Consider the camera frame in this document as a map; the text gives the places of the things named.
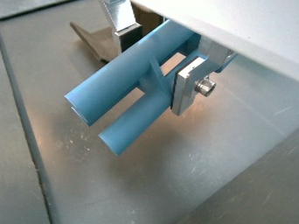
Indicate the blue three prong object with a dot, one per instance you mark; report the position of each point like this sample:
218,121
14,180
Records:
145,67

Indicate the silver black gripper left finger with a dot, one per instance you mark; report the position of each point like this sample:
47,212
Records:
127,31

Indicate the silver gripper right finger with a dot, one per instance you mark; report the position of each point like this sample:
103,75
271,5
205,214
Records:
209,59

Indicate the black curved fixture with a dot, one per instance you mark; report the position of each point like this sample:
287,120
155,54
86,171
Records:
99,41

